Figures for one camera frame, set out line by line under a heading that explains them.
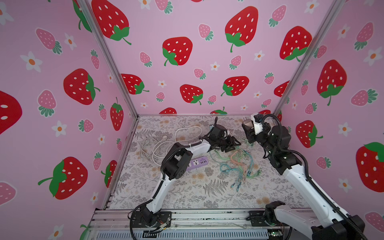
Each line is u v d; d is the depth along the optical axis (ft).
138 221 2.36
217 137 2.63
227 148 2.87
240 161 3.05
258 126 2.04
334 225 1.25
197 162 3.02
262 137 2.05
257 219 2.40
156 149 3.22
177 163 1.95
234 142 2.87
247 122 2.32
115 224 2.36
